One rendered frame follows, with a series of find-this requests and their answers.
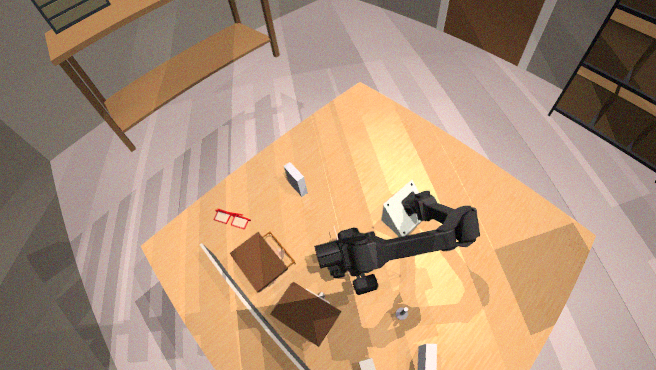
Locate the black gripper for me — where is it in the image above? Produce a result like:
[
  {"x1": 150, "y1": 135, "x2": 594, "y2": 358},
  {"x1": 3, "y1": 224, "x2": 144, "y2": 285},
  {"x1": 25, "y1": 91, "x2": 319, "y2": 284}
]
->
[{"x1": 338, "y1": 228, "x2": 379, "y2": 295}]

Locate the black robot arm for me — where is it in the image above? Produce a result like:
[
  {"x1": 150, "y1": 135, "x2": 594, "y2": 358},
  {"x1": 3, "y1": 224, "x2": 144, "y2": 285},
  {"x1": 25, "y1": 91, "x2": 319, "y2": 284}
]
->
[{"x1": 314, "y1": 190, "x2": 480, "y2": 279}]

